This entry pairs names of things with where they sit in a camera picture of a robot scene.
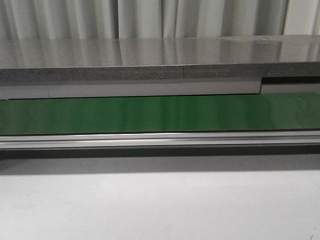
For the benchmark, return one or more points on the green conveyor belt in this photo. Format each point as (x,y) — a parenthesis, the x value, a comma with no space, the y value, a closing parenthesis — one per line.
(284,111)

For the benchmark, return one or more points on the grey rear workbench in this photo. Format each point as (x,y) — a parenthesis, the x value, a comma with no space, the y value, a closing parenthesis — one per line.
(85,68)

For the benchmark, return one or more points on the grey curtain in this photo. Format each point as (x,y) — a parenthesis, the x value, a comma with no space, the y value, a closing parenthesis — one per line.
(124,19)

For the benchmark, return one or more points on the aluminium conveyor front rail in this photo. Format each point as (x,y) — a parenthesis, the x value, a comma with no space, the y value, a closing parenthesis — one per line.
(160,139)

